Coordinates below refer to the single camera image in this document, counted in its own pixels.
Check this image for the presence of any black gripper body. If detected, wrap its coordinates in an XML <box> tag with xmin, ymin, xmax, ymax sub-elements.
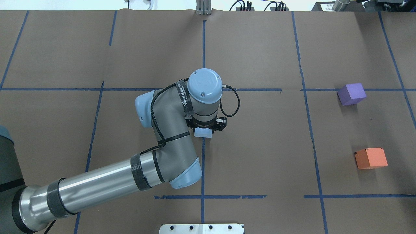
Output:
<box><xmin>186</xmin><ymin>114</ymin><xmax>217</xmax><ymax>130</ymax></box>

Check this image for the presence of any light blue block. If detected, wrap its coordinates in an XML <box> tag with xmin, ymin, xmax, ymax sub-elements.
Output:
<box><xmin>194</xmin><ymin>127</ymin><xmax>213</xmax><ymax>138</ymax></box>

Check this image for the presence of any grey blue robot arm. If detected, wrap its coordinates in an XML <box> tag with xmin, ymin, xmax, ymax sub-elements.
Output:
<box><xmin>1</xmin><ymin>68</ymin><xmax>227</xmax><ymax>234</ymax></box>

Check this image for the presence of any purple block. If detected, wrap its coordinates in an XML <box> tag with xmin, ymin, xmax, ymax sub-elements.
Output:
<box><xmin>337</xmin><ymin>83</ymin><xmax>367</xmax><ymax>106</ymax></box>

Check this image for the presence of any orange block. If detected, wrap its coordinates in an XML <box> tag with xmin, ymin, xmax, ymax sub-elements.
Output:
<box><xmin>355</xmin><ymin>148</ymin><xmax>388</xmax><ymax>169</ymax></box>

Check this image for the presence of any brown paper table cover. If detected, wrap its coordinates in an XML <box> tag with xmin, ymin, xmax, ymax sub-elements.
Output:
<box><xmin>1</xmin><ymin>9</ymin><xmax>415</xmax><ymax>234</ymax></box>

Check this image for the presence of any metal cup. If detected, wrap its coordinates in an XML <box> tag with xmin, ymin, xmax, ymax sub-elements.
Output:
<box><xmin>332</xmin><ymin>0</ymin><xmax>351</xmax><ymax>12</ymax></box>

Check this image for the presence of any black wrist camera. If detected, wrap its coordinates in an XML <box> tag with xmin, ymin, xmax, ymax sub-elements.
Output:
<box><xmin>212</xmin><ymin>117</ymin><xmax>227</xmax><ymax>133</ymax></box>

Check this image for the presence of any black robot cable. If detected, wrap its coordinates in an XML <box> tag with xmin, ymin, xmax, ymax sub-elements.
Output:
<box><xmin>140</xmin><ymin>78</ymin><xmax>240</xmax><ymax>155</ymax></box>

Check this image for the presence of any white pedestal column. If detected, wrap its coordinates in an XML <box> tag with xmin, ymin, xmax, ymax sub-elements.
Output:
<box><xmin>159</xmin><ymin>223</ymin><xmax>245</xmax><ymax>234</ymax></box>

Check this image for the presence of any aluminium frame post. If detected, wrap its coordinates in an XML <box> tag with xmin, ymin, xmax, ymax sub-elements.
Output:
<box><xmin>196</xmin><ymin>0</ymin><xmax>212</xmax><ymax>15</ymax></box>

